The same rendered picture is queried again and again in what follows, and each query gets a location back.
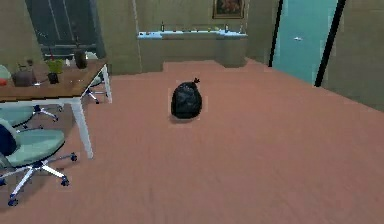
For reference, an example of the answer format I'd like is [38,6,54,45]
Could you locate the green house plant black pot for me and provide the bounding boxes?
[45,58,65,85]

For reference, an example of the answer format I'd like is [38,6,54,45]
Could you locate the brown kettle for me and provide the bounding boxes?
[11,59,38,88]

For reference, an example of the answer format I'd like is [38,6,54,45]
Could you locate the black garbage bag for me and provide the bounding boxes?
[170,77,204,120]

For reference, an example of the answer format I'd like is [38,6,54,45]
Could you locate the pale blue top counter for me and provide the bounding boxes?
[137,29,249,73]

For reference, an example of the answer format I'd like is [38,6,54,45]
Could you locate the dark brown vase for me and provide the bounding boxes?
[73,35,89,70]

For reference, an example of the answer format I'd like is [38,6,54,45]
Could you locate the brown top white leg table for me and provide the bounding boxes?
[0,58,113,160]

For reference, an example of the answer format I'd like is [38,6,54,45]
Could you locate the dark window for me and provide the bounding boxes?
[25,0,107,61]

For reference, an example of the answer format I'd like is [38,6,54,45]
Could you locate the framed picture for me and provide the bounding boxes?
[212,0,246,20]

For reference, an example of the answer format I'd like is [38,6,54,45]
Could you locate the teal room door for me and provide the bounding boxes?
[268,0,347,88]

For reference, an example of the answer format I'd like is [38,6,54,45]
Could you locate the pale green office chair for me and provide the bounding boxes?
[0,118,79,207]
[0,103,64,130]
[83,51,109,105]

